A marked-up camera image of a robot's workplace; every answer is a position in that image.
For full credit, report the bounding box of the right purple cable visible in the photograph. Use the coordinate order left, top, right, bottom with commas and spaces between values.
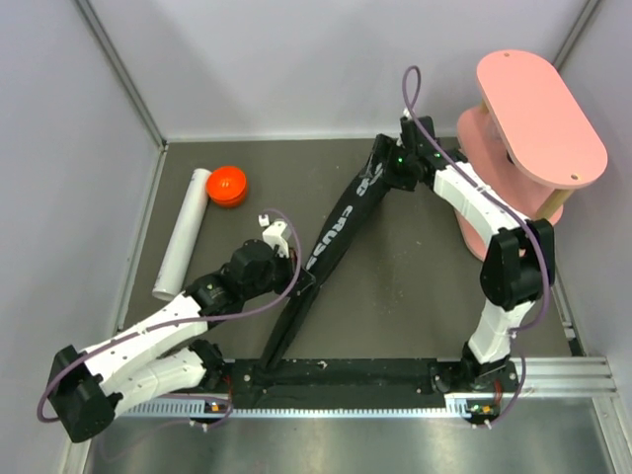
401, 65, 553, 426

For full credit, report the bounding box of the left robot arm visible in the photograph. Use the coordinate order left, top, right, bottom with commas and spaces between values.
44, 240, 315, 443

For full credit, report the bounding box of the white shuttlecock tube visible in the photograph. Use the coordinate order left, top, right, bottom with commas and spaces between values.
151, 168, 211, 301

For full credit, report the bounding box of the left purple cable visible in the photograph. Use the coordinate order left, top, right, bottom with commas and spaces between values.
37, 206, 302, 429

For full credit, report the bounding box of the purple cable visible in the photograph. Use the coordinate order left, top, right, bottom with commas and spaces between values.
37, 206, 302, 429
401, 65, 553, 426

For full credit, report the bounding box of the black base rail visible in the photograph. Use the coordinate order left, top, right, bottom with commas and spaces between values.
223, 358, 517, 410

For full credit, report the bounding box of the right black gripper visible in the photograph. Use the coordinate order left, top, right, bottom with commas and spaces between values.
359, 135, 417, 194

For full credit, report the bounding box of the pink tiered shelf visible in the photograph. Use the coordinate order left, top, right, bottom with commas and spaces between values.
454, 47, 609, 263

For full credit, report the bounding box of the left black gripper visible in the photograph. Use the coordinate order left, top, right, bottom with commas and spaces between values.
243, 245, 314, 300

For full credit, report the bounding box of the black racket bag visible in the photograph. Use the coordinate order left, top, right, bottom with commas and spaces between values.
259, 134, 397, 370

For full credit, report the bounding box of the orange bowl stack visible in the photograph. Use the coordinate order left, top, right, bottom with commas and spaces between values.
205, 166, 248, 208

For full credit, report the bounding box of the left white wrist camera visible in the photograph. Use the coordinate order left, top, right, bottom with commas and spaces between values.
258, 213, 292, 259

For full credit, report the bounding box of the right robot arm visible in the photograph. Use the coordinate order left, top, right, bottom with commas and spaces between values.
371, 117, 555, 391

